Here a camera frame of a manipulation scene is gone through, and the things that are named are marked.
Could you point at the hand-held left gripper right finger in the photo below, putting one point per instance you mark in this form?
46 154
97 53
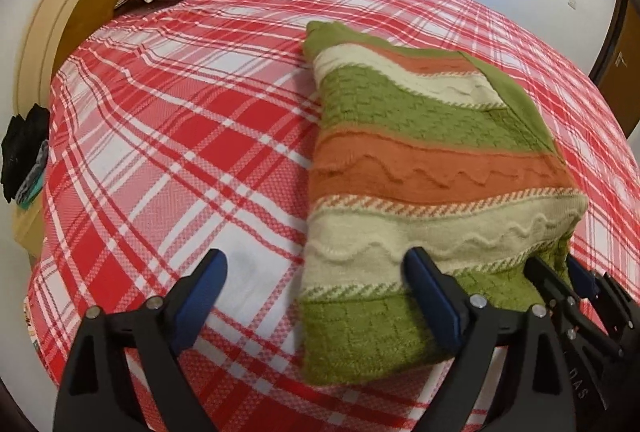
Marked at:
430 297

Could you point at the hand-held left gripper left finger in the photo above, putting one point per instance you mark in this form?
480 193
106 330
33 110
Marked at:
200 297

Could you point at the red plaid bed cover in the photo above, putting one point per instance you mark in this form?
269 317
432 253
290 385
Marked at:
175 136

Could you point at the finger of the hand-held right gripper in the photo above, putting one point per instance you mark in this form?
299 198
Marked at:
580 274
547 279

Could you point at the wooden nightstand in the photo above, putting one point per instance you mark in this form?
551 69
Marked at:
30 227

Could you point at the printed bed sheet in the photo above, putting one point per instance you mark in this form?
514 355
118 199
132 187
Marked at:
30 322

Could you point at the black cloth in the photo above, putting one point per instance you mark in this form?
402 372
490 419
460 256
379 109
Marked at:
22 146

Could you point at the green striped knit sweater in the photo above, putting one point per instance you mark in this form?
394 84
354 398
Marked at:
425 161

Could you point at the round wooden headboard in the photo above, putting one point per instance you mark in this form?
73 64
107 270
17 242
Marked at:
65 11

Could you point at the grey cloth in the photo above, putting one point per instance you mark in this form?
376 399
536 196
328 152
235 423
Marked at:
32 182

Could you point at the wooden door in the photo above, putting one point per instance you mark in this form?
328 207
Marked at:
622 76

